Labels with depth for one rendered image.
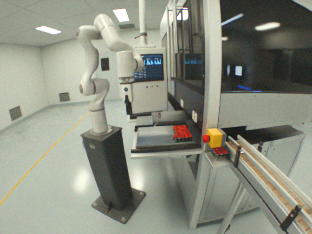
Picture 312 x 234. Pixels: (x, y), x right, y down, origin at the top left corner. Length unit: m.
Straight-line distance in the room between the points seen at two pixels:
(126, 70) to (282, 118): 1.01
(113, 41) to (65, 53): 6.44
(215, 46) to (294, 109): 0.75
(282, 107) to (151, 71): 1.29
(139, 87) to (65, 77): 5.82
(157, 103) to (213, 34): 1.20
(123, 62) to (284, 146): 1.24
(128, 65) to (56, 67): 6.80
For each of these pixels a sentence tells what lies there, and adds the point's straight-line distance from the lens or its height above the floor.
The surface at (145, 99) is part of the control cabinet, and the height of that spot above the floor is 0.97.
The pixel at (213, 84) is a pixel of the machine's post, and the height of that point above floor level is 1.25.
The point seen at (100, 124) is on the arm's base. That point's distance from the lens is 1.13.
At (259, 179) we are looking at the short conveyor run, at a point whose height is 0.93.
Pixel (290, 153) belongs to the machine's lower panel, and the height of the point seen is 0.70.
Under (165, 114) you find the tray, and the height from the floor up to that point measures 0.88.
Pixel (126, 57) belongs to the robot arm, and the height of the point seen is 1.38.
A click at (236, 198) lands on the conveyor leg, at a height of 0.68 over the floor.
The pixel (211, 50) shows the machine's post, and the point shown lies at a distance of 0.71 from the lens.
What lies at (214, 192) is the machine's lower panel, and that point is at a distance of 1.13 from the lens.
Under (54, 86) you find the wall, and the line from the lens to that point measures 7.59.
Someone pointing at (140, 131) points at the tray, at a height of 0.89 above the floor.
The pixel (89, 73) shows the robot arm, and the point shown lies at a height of 1.32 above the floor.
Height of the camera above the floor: 1.33
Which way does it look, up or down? 20 degrees down
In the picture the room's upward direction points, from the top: 3 degrees counter-clockwise
